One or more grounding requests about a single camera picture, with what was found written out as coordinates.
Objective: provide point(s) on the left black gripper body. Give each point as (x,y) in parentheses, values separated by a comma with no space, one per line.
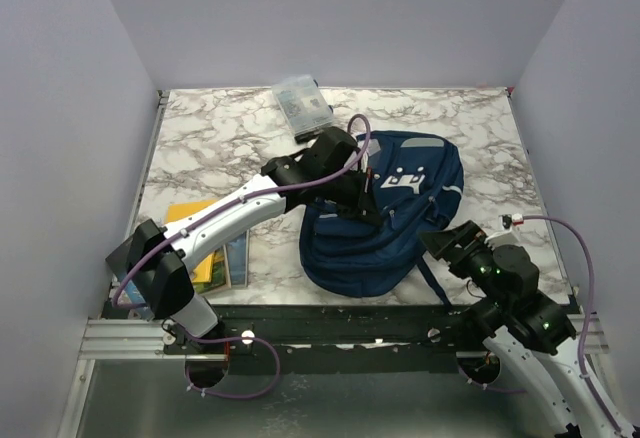
(341,190)

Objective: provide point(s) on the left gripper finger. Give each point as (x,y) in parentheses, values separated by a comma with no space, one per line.
(362,208)
(363,180)

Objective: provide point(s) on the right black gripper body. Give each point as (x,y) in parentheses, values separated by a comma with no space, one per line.
(475,258)

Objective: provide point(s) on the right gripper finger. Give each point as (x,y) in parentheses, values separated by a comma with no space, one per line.
(460,235)
(447,252)

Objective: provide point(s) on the navy blue student backpack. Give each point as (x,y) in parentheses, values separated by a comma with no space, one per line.
(417,181)

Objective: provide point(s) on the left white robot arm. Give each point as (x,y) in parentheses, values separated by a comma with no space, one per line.
(158,260)

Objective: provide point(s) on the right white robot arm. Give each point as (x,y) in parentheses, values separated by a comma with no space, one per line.
(529,333)

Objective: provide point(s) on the clear plastic pencil case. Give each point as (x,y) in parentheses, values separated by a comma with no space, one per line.
(304,107)

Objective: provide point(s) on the blue landscape book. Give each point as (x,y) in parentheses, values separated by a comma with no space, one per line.
(237,258)

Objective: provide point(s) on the green yellow book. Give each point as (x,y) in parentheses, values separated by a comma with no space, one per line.
(212,274)

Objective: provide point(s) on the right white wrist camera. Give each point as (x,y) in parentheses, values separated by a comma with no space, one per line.
(509,233)

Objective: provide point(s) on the black metal base rail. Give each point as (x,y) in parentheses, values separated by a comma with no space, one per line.
(301,339)

